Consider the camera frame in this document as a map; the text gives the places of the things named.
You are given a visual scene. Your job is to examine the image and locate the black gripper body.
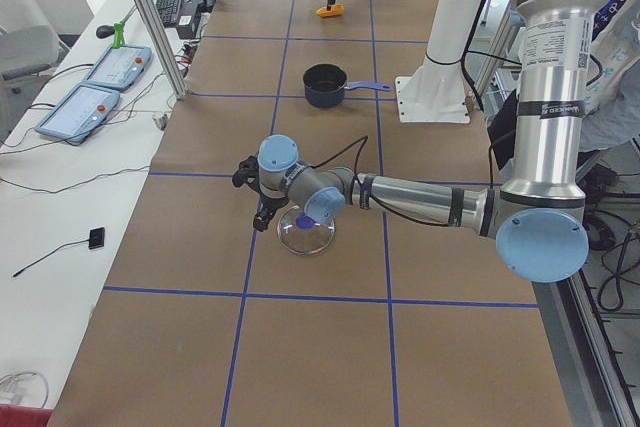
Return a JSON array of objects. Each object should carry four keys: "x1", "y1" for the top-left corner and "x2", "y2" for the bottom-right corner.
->
[{"x1": 259, "y1": 194, "x2": 288, "y2": 217}]

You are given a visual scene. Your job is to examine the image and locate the yellow toy corn cob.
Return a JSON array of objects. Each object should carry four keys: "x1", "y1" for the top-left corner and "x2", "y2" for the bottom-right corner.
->
[{"x1": 316, "y1": 4, "x2": 344, "y2": 18}]

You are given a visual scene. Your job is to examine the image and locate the glass pot lid blue knob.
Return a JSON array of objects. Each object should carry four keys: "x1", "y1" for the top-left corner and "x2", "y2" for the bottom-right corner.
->
[{"x1": 277, "y1": 206, "x2": 336, "y2": 256}]

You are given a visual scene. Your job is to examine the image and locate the dark blue saucepan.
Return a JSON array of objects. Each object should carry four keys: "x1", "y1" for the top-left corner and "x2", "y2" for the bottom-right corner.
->
[{"x1": 302, "y1": 63, "x2": 392, "y2": 109}]

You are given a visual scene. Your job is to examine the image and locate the black computer keyboard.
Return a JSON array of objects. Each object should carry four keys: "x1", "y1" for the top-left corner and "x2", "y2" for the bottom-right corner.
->
[{"x1": 156, "y1": 0, "x2": 182, "y2": 27}]

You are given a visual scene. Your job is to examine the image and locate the small black square pad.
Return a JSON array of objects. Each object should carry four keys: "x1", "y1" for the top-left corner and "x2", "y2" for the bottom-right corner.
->
[{"x1": 88, "y1": 227, "x2": 106, "y2": 250}]

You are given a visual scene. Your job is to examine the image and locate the far teach pendant tablet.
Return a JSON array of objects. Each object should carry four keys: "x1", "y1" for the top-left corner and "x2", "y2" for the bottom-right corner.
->
[{"x1": 84, "y1": 44, "x2": 152, "y2": 92}]

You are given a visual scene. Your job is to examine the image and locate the teach pendant tablet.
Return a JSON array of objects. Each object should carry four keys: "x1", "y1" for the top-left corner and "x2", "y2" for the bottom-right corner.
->
[
  {"x1": 84, "y1": 44, "x2": 152, "y2": 92},
  {"x1": 35, "y1": 83, "x2": 120, "y2": 145}
]

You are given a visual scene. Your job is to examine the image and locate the near teach pendant tablet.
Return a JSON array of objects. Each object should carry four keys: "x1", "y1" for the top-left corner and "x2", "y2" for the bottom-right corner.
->
[{"x1": 35, "y1": 83, "x2": 120, "y2": 145}]

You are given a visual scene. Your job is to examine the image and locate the green clamp tool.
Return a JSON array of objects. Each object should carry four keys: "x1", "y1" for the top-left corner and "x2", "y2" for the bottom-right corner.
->
[{"x1": 112, "y1": 22, "x2": 125, "y2": 49}]

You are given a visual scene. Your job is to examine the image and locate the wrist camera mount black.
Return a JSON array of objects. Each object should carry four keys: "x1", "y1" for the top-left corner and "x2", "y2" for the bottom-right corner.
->
[{"x1": 232, "y1": 156, "x2": 261, "y2": 193}]

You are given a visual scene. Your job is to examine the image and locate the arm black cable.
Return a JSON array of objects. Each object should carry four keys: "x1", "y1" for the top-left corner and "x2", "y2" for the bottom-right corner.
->
[{"x1": 309, "y1": 135, "x2": 501, "y2": 227}]

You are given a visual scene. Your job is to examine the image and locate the white pedestal column base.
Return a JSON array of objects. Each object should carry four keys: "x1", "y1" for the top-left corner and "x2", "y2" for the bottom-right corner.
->
[{"x1": 396, "y1": 0, "x2": 484, "y2": 124}]

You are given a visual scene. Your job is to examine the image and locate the aluminium frame post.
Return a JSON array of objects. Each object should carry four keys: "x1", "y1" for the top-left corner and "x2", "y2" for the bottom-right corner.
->
[{"x1": 134, "y1": 0, "x2": 187, "y2": 100}]

